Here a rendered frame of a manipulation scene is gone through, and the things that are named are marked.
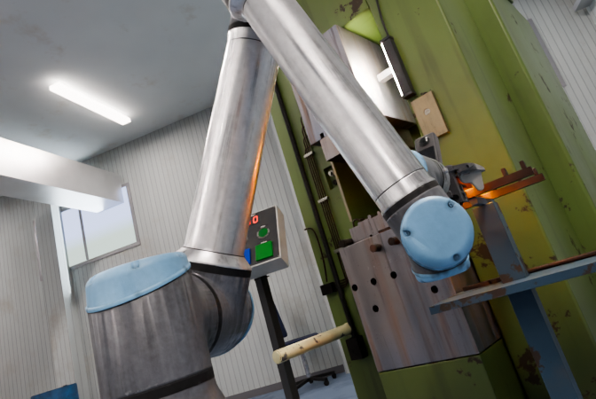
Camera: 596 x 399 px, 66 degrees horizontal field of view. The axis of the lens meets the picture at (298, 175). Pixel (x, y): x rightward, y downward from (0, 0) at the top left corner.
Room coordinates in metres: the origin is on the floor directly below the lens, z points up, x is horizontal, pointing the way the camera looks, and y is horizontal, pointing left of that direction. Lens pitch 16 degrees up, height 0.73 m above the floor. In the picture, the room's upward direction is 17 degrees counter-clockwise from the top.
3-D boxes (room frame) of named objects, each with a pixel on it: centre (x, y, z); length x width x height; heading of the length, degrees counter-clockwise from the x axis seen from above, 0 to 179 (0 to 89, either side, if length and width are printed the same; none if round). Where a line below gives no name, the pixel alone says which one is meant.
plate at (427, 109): (1.62, -0.53, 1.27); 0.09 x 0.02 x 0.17; 52
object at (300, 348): (1.85, 0.12, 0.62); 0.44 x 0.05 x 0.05; 142
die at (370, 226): (1.87, -0.33, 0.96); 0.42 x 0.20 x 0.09; 142
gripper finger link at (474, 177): (0.97, -0.36, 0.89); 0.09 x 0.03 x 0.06; 114
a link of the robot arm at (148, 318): (0.68, 0.27, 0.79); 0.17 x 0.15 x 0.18; 171
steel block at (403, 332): (1.85, -0.38, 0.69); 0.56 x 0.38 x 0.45; 142
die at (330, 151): (1.87, -0.33, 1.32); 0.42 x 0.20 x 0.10; 142
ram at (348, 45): (1.85, -0.37, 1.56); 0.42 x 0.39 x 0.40; 142
